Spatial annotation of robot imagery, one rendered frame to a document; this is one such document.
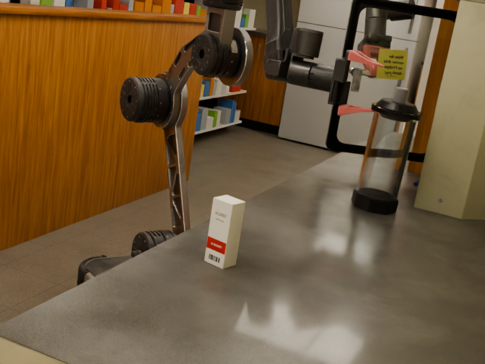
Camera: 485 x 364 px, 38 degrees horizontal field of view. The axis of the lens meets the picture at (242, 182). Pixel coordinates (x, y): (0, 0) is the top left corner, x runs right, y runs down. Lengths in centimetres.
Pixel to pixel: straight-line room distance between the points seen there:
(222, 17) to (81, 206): 191
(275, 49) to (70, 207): 244
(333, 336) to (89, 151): 308
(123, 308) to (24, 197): 267
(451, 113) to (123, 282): 90
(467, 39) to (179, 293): 91
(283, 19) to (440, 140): 45
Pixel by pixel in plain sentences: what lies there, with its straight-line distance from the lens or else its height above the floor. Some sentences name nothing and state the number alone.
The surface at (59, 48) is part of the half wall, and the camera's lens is 359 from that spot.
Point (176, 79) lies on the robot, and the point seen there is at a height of 99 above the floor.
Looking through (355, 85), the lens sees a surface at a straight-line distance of 187.
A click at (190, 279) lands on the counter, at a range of 107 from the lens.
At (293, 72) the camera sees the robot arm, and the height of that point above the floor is 120.
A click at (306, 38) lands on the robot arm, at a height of 128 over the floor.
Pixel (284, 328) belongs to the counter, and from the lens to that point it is 97.
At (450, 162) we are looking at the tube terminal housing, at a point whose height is 106.
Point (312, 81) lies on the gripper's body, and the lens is 160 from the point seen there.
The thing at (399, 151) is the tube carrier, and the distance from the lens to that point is 156.
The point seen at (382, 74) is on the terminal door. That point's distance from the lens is 190.
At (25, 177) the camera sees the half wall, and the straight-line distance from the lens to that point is 358.
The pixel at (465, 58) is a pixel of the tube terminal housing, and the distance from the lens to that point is 164.
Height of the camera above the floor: 136
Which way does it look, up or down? 15 degrees down
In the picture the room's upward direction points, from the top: 9 degrees clockwise
